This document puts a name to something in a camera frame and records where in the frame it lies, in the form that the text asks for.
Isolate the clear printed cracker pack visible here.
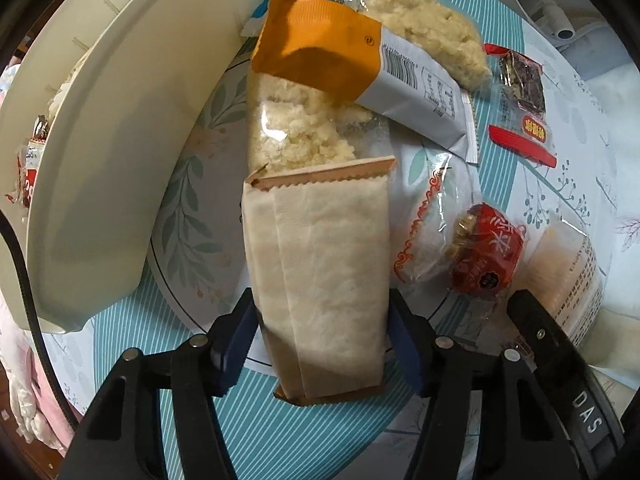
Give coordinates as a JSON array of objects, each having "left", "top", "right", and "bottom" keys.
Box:
[{"left": 513, "top": 220, "right": 603, "bottom": 347}]

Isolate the red pastry packet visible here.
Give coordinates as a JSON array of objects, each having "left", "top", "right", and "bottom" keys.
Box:
[{"left": 390, "top": 148, "right": 526, "bottom": 299}]

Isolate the dark berry red packet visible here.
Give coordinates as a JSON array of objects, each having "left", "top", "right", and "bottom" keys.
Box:
[{"left": 484, "top": 44, "right": 556, "bottom": 168}]

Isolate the long beige wafer pack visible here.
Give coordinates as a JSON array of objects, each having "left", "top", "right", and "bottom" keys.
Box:
[{"left": 242, "top": 156, "right": 396, "bottom": 406}]

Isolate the orange grey snack bar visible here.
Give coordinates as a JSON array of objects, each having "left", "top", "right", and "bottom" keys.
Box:
[{"left": 252, "top": 0, "right": 478, "bottom": 164}]

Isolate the rice crispy cake pack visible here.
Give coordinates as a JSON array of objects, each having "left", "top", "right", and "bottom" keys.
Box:
[{"left": 345, "top": 0, "right": 491, "bottom": 91}]

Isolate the red apple snack packet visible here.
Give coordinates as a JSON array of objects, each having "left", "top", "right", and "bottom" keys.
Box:
[{"left": 6, "top": 115, "right": 50, "bottom": 209}]

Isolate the pink bed blanket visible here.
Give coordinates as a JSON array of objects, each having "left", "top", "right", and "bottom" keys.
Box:
[{"left": 1, "top": 302, "right": 96, "bottom": 455}]

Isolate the grey mesh office chair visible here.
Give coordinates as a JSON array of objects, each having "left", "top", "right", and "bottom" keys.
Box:
[{"left": 499, "top": 0, "right": 639, "bottom": 81}]

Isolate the white plastic organizer tray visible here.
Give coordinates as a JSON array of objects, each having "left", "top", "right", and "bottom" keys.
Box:
[{"left": 1, "top": 0, "right": 264, "bottom": 334}]

